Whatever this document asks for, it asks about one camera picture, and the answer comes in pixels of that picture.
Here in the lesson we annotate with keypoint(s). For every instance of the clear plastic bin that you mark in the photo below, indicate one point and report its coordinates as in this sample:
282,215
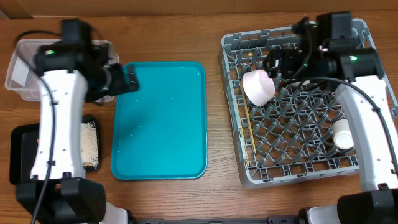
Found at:
20,76

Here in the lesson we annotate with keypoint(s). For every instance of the teal serving tray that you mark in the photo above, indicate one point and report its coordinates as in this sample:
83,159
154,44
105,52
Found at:
160,130

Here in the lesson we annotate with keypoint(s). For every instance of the black plastic tray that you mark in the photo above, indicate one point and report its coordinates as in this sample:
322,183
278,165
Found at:
24,145

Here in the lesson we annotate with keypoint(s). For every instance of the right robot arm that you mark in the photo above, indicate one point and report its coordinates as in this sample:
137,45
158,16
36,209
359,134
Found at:
329,51

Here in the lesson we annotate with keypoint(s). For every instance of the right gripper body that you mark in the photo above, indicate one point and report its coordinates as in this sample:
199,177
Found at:
295,65

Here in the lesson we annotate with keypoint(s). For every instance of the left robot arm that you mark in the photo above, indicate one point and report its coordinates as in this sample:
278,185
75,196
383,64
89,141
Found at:
71,72

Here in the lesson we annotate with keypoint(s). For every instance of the spilled rice and peanuts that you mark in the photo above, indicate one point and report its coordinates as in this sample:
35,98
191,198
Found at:
89,145

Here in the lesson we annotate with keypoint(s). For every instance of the grey dishwasher rack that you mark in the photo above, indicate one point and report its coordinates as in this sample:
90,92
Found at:
292,131

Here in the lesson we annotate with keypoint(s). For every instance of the white bowl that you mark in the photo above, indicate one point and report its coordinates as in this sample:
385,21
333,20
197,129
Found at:
300,83

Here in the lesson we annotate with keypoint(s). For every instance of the small white cup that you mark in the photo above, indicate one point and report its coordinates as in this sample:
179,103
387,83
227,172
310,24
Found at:
342,136

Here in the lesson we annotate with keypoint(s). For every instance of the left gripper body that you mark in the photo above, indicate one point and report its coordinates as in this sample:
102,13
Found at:
115,84

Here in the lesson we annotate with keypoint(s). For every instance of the pink bowl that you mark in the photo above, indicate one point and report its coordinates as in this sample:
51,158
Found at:
258,87

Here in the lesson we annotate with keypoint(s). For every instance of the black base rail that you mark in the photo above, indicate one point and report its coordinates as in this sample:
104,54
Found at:
278,219

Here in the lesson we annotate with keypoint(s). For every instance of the wooden chopstick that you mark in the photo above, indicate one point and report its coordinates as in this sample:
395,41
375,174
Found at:
249,122
243,139

